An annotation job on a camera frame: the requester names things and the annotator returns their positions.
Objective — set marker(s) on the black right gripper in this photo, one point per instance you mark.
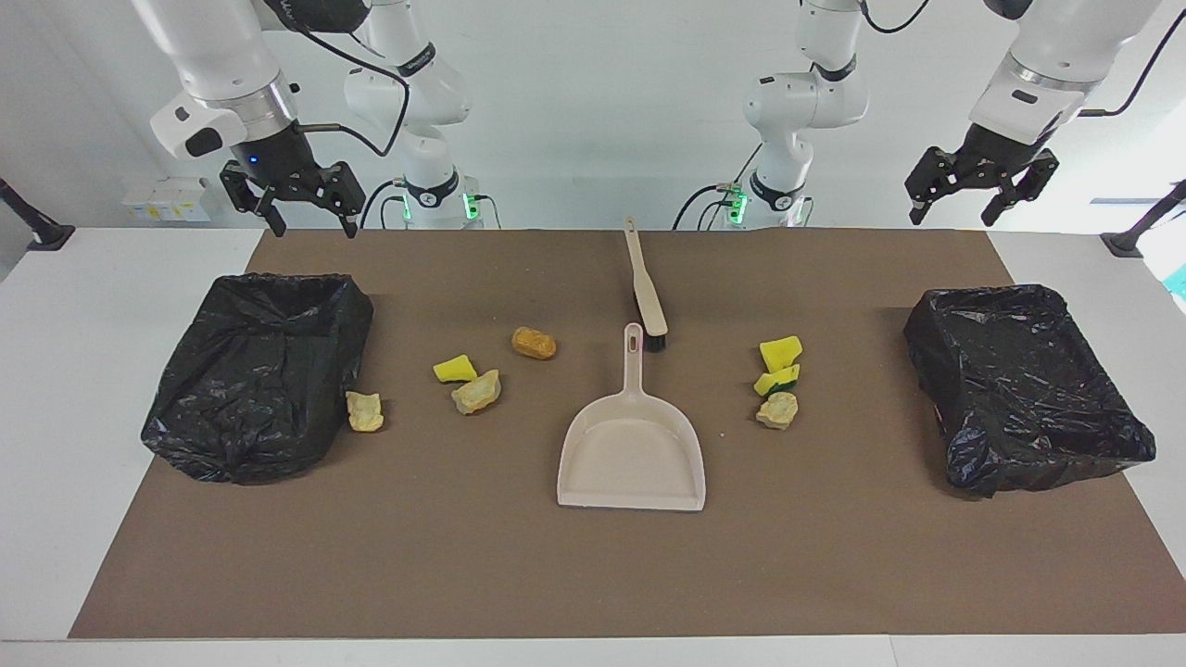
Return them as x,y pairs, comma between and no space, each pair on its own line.
278,162

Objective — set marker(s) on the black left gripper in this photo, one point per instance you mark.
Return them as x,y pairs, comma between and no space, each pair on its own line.
996,157

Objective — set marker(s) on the yellowish bread chunk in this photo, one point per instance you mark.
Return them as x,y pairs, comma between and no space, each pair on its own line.
364,412

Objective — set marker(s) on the yellow sponge wedge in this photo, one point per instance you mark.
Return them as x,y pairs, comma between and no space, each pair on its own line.
454,370

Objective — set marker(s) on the plain yellow sponge piece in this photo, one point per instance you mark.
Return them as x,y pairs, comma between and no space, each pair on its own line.
781,353

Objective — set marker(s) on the pale orange-tinged bread chunk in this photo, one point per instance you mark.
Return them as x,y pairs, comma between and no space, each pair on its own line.
476,393

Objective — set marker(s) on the brown bread roll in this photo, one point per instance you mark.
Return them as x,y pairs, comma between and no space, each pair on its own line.
534,344

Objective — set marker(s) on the yellow sponge with green pad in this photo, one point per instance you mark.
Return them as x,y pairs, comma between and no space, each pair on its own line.
776,381

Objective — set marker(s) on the pale striped croissant piece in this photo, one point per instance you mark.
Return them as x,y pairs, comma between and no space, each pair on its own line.
776,410

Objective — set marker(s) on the beige brush with black bristles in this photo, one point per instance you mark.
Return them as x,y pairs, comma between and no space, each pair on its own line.
644,278

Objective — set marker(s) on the beige plastic dustpan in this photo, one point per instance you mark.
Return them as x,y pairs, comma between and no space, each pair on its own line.
630,454

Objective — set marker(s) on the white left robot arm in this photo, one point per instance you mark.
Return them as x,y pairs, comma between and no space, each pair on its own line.
1056,56

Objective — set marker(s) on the bin lined with black bag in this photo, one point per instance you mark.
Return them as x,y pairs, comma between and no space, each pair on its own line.
1028,398
250,389

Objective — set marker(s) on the white socket boxes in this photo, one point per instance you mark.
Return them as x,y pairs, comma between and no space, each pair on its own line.
167,199

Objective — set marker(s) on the teal object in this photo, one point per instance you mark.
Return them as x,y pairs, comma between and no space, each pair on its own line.
1179,283

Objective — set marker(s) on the brown table mat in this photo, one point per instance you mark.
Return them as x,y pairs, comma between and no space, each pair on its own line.
556,574

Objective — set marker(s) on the black camera stand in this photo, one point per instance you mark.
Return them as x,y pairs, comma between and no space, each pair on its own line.
1135,232
37,227

